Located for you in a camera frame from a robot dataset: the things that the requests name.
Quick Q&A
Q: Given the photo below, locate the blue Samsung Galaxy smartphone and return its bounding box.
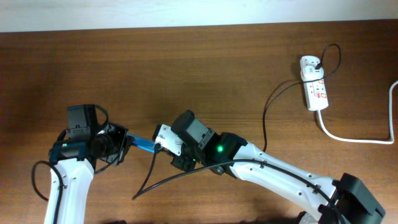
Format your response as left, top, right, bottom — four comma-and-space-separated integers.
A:
127, 133, 155, 153

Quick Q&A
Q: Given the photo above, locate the white power strip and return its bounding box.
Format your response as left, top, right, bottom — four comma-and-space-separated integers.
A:
300, 55, 328, 111

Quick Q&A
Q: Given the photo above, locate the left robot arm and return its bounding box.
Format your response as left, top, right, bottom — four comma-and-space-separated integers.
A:
44, 105, 132, 223

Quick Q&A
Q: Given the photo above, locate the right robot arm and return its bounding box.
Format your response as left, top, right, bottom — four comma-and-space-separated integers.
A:
170, 110, 386, 223

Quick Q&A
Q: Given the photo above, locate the white USB charger plug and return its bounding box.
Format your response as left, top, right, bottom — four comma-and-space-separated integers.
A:
300, 60, 324, 82

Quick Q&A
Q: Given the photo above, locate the left camera black cable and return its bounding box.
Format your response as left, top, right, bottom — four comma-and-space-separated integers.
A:
30, 105, 125, 224

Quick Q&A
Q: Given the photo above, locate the camera black cable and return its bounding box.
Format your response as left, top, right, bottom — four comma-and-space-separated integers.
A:
131, 142, 346, 224
30, 105, 125, 224

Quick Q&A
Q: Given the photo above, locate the right camera black cable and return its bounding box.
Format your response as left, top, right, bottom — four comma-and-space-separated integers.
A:
131, 142, 346, 224

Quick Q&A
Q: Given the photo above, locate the white power strip cord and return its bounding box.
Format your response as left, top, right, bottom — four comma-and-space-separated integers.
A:
316, 80, 398, 145

